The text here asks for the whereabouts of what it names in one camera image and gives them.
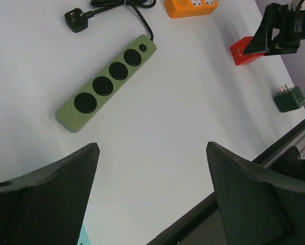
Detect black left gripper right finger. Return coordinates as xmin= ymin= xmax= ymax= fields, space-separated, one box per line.
xmin=206 ymin=141 xmax=305 ymax=244

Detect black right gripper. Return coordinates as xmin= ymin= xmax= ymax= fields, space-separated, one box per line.
xmin=243 ymin=1 xmax=305 ymax=55

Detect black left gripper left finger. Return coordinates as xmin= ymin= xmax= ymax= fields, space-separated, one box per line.
xmin=0 ymin=143 xmax=100 ymax=244

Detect red cube socket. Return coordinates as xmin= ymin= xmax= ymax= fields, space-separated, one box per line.
xmin=230 ymin=36 xmax=265 ymax=66

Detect teal triangular power strip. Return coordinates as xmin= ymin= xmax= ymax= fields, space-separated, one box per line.
xmin=77 ymin=225 xmax=91 ymax=245

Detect dark green cube socket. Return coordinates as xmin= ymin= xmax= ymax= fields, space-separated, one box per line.
xmin=274 ymin=85 xmax=305 ymax=113

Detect orange power strip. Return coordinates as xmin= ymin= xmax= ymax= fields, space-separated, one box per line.
xmin=163 ymin=0 xmax=219 ymax=19

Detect green power strip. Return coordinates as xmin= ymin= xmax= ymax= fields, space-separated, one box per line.
xmin=56 ymin=34 xmax=157 ymax=133

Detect aluminium frame rail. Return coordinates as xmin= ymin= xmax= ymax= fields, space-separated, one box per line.
xmin=253 ymin=119 xmax=305 ymax=168

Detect black power strip cord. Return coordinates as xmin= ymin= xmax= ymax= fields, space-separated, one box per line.
xmin=64 ymin=0 xmax=158 ymax=41

